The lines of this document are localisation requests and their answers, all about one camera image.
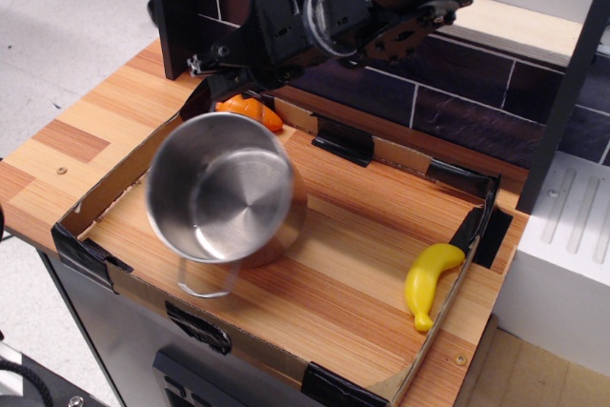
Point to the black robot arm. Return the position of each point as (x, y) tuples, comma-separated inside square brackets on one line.
[(398, 27)]

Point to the white toy sink unit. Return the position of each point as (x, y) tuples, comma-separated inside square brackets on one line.
[(556, 293)]

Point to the cardboard fence with black tape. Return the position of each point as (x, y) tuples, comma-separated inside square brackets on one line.
[(326, 323)]

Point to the orange toy carrot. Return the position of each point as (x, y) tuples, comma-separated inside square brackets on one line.
[(252, 108)]

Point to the dark wooden shelf frame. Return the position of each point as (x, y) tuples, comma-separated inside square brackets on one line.
[(485, 85)]

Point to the black toy oven front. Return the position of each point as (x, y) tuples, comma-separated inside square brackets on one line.
[(181, 386)]

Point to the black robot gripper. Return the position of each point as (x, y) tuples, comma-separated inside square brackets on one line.
[(280, 38)]

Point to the stainless steel pot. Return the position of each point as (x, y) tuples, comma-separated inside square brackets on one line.
[(222, 190)]

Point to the yellow toy banana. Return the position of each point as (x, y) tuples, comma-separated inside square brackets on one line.
[(421, 281)]

